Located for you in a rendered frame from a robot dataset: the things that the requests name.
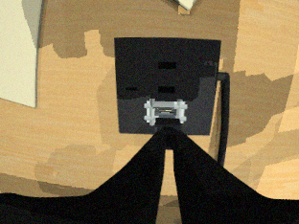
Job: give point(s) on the silver usb socket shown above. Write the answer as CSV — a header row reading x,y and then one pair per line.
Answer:
x,y
155,108

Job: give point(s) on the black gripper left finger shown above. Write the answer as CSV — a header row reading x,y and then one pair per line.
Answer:
x,y
129,197

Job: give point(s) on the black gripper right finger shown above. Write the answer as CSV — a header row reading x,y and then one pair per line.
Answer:
x,y
207,193

